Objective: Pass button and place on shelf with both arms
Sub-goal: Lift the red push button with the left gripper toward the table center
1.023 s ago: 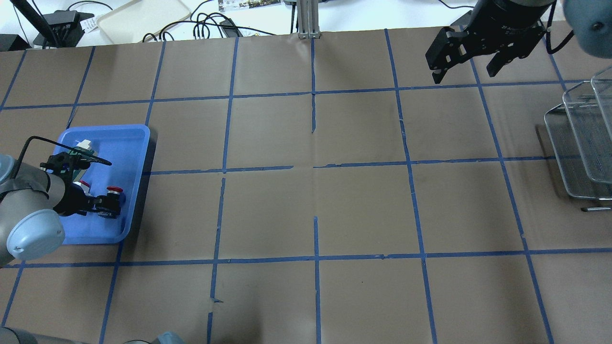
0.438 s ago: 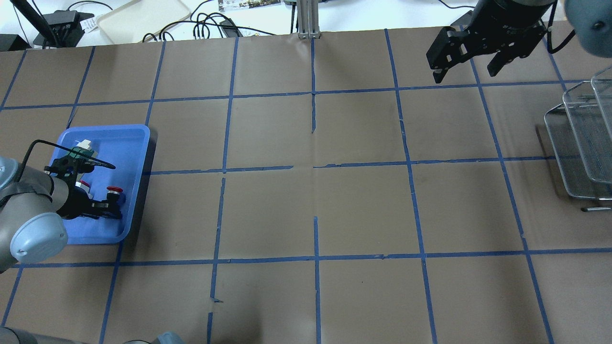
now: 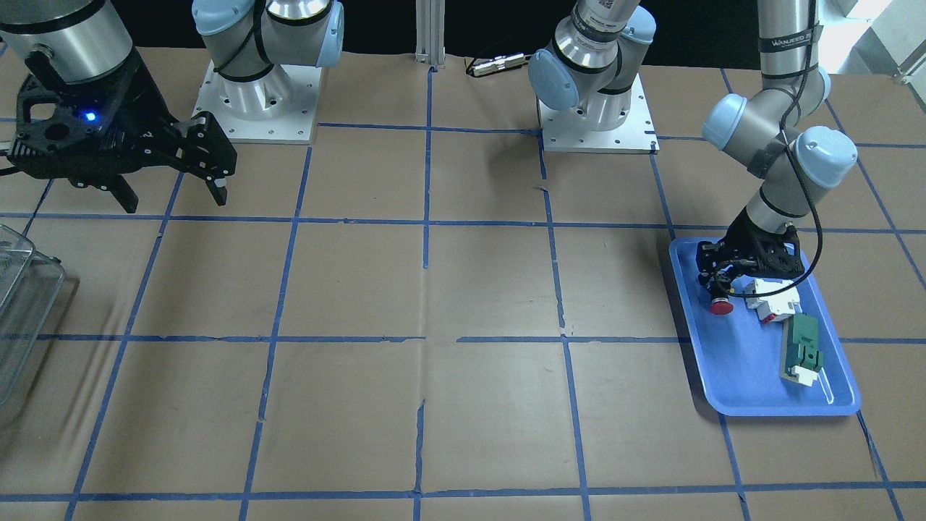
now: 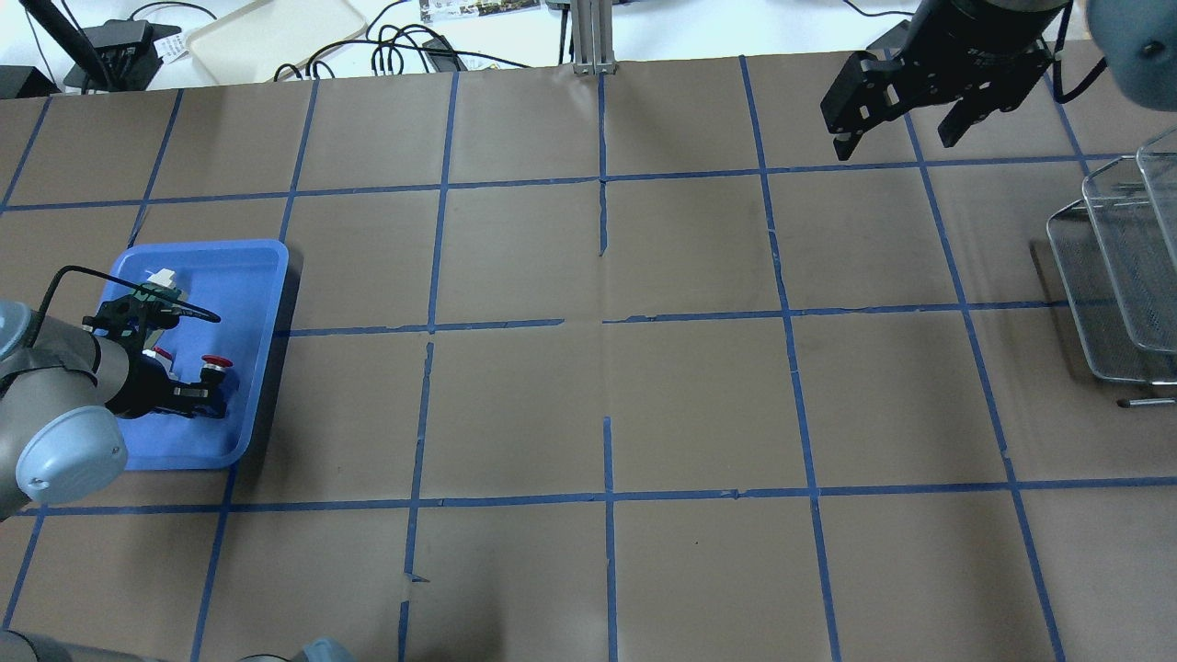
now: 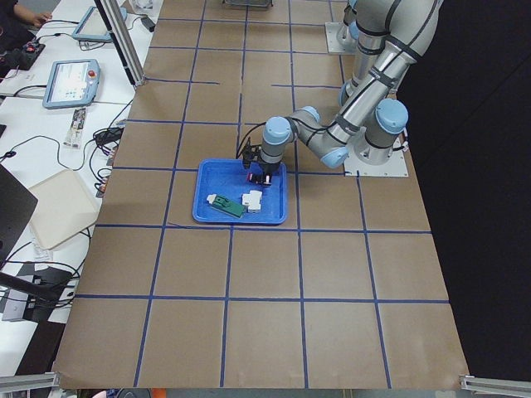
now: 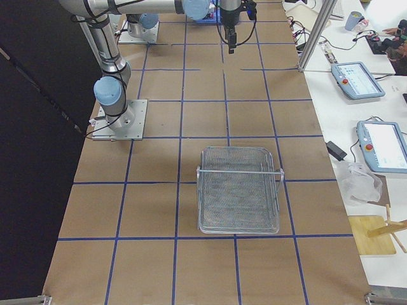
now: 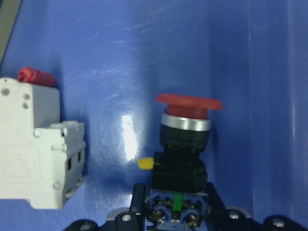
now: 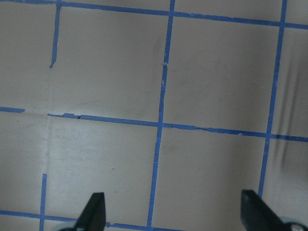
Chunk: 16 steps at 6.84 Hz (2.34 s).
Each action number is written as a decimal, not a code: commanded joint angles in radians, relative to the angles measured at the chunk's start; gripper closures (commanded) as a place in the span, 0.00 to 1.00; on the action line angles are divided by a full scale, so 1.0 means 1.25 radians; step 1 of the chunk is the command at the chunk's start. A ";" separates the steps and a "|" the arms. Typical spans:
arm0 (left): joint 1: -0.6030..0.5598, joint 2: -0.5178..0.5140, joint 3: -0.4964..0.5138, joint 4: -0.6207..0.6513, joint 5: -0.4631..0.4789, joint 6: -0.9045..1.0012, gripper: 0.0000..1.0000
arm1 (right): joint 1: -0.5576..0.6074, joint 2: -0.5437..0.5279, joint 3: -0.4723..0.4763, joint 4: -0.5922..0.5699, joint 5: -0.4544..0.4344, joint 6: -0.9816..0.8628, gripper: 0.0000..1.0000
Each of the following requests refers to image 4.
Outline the red emergency stop button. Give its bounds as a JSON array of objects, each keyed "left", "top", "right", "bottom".
[{"left": 199, "top": 355, "right": 233, "bottom": 393}]

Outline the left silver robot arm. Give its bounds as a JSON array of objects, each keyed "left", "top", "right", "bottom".
[{"left": 1, "top": 286, "right": 233, "bottom": 519}]

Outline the wire mesh shelf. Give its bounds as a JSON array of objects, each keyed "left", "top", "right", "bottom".
[{"left": 1046, "top": 127, "right": 1176, "bottom": 409}]

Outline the blue plastic tray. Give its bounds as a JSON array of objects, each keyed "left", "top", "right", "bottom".
[{"left": 109, "top": 239, "right": 290, "bottom": 471}]

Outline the green terminal block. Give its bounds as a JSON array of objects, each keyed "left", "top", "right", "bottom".
[{"left": 131, "top": 269, "right": 188, "bottom": 309}]

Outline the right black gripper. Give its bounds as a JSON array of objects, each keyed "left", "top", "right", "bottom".
[{"left": 820, "top": 1, "right": 1053, "bottom": 163}]

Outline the aluminium frame post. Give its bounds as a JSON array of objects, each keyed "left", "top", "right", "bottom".
[{"left": 570, "top": 0, "right": 617, "bottom": 75}]

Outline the black braided cable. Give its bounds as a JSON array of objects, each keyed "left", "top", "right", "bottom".
[{"left": 28, "top": 265, "right": 222, "bottom": 350}]

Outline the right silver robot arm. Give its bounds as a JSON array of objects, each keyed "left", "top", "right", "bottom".
[{"left": 820, "top": 1, "right": 1176, "bottom": 163}]

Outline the black device on desk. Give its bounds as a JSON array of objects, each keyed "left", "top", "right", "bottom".
[{"left": 64, "top": 18, "right": 182, "bottom": 92}]

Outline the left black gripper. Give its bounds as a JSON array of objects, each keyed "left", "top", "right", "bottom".
[{"left": 84, "top": 287, "right": 228, "bottom": 419}]

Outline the black cables bundle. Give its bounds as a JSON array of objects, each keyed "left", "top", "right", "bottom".
[{"left": 274, "top": 0, "right": 532, "bottom": 84}]

